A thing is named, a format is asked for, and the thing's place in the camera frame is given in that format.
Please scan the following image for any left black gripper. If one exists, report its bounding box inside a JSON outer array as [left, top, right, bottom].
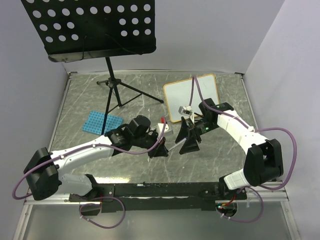
[[132, 129, 169, 159]]

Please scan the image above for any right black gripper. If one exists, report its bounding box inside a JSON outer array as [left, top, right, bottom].
[[175, 116, 220, 155]]

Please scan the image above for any white blue whiteboard marker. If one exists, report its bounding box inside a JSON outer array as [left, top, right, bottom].
[[168, 138, 187, 152]]

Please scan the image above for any yellow framed whiteboard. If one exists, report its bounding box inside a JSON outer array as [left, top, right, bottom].
[[163, 74, 220, 123]]

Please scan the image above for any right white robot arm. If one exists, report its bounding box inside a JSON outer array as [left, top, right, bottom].
[[175, 98, 284, 199]]

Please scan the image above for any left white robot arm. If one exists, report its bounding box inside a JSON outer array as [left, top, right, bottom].
[[23, 115, 169, 201]]

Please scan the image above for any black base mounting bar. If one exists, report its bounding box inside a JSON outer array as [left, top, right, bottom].
[[69, 182, 247, 213]]

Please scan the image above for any blue studded building plate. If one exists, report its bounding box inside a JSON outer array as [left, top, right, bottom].
[[82, 111, 124, 135]]

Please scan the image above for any black perforated music stand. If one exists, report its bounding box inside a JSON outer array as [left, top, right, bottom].
[[20, 0, 165, 146]]

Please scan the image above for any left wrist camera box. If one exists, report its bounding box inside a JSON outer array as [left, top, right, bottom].
[[156, 123, 174, 136]]

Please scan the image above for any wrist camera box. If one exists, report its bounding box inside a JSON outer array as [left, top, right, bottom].
[[156, 123, 174, 136], [178, 105, 194, 119]]

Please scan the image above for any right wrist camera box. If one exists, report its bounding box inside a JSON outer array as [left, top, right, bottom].
[[178, 105, 194, 119]]

